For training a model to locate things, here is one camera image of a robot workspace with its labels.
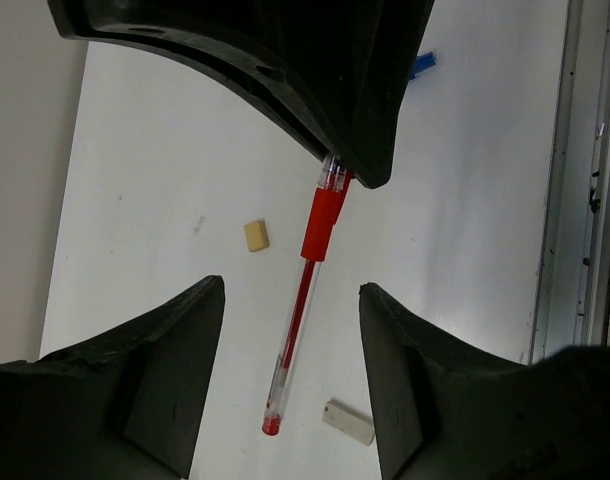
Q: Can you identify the metal table rail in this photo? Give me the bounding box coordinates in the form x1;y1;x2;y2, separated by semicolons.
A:
527;1;610;363

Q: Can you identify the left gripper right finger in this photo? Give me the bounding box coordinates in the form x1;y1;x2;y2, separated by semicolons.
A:
359;283;610;479

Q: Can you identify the red gel pen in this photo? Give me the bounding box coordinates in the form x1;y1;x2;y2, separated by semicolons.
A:
261;154;353;436

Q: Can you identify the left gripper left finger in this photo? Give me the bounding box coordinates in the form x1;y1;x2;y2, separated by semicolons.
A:
0;275;225;479

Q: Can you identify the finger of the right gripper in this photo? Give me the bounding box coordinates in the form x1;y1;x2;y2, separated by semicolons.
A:
49;0;433;189

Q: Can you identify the beige rectangular eraser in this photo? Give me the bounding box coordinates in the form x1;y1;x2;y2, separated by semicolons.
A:
322;398;375;446

